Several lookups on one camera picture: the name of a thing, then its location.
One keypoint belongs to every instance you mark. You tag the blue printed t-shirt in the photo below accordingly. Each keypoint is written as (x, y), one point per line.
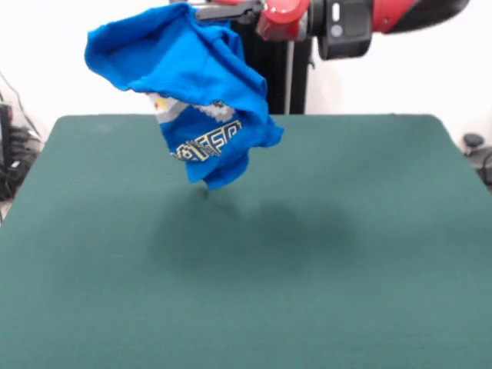
(184, 65)

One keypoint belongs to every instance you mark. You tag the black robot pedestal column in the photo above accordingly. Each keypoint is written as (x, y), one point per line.
(278, 77)

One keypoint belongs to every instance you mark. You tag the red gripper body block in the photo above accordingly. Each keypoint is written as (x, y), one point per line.
(282, 21)

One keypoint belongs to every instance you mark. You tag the dark green table cloth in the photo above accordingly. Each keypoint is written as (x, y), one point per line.
(346, 269)

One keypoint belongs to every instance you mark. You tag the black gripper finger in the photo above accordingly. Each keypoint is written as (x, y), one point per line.
(238, 3)
(227, 13)

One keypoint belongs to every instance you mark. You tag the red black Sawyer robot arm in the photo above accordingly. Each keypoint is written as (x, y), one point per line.
(346, 27)

